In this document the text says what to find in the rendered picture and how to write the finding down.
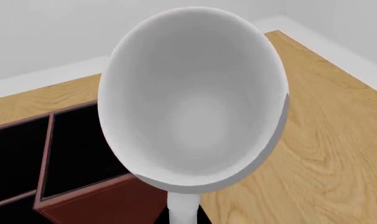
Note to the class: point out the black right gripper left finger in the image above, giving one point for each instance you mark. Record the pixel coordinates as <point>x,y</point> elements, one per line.
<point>164,219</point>

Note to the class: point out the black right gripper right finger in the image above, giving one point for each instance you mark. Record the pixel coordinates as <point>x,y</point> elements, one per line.
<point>201,217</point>

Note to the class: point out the white ceramic mug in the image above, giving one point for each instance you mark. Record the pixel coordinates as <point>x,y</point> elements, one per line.
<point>191,98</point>

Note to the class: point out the dark red compartment caddy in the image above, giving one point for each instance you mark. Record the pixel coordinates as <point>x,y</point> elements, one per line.
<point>82,200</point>

